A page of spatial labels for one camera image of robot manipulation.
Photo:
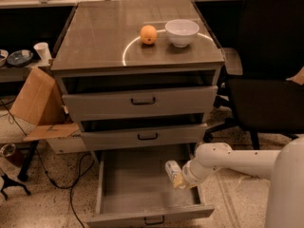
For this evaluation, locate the white paper cup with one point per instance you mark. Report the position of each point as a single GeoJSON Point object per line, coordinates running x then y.
{"type": "Point", "coordinates": [43, 51]}

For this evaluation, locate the white ceramic bowl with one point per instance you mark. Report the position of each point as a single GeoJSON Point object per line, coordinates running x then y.
{"type": "Point", "coordinates": [181, 32]}

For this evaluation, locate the brown cup on floor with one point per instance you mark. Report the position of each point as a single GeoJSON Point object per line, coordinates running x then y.
{"type": "Point", "coordinates": [12, 154]}

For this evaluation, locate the white bowl at left edge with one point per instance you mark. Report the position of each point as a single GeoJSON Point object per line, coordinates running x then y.
{"type": "Point", "coordinates": [3, 57]}

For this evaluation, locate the black table leg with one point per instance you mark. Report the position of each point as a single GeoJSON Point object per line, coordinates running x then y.
{"type": "Point", "coordinates": [30, 151]}

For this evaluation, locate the grey drawer cabinet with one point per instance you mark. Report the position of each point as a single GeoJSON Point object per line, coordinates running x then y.
{"type": "Point", "coordinates": [103, 39]}

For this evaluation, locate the brown cardboard box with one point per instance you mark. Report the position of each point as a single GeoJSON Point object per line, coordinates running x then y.
{"type": "Point", "coordinates": [40, 103]}

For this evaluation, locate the dark blue plate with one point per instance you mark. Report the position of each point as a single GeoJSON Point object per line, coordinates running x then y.
{"type": "Point", "coordinates": [20, 58]}

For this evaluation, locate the black office chair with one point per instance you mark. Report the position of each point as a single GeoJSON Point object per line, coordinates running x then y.
{"type": "Point", "coordinates": [258, 81]}

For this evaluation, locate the orange fruit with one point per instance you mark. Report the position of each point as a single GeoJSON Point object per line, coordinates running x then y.
{"type": "Point", "coordinates": [148, 35]}

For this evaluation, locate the clear plastic bottle white cap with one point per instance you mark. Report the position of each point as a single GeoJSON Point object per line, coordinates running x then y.
{"type": "Point", "coordinates": [172, 169]}

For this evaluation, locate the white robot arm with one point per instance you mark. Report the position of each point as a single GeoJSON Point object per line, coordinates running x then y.
{"type": "Point", "coordinates": [283, 168]}

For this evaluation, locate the grey top drawer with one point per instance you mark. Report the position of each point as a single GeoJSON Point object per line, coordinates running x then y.
{"type": "Point", "coordinates": [139, 95]}

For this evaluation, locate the low grey side shelf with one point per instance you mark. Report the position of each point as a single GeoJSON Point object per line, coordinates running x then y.
{"type": "Point", "coordinates": [18, 74]}

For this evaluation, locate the grey bottom drawer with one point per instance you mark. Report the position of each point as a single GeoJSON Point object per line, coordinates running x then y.
{"type": "Point", "coordinates": [135, 191]}

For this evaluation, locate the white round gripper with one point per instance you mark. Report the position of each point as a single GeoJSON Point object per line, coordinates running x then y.
{"type": "Point", "coordinates": [189, 175]}

